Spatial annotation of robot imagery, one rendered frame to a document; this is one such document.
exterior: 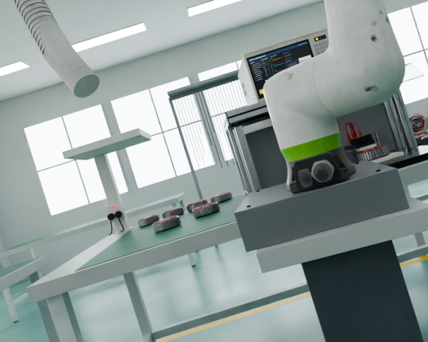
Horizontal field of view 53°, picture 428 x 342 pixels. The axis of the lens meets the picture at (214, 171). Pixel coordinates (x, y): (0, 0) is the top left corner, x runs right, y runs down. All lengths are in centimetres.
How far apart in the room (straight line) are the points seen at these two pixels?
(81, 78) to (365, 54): 184
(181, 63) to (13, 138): 343
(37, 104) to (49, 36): 608
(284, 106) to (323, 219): 24
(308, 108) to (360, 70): 13
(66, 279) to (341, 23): 104
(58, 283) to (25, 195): 733
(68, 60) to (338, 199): 195
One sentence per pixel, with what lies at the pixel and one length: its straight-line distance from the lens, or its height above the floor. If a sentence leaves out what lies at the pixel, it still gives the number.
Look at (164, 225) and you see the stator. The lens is 165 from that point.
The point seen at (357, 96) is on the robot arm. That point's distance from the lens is 82.
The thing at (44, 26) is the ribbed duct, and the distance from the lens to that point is 268.
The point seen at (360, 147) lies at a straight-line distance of 168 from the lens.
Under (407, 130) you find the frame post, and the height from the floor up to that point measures 84.
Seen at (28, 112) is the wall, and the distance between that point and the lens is 873.
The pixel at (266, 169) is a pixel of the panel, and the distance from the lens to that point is 181.
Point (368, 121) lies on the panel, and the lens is 192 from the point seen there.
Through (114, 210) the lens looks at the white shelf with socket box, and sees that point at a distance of 224.
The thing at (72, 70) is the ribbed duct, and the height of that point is 166.
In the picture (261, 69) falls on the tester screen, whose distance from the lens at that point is 173.
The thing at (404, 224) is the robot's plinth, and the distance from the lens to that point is 82.
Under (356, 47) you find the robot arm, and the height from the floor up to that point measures 105.
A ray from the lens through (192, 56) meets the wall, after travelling 822.
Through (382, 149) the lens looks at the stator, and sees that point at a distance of 161.
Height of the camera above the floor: 92
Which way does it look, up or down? level
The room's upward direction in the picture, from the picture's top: 17 degrees counter-clockwise
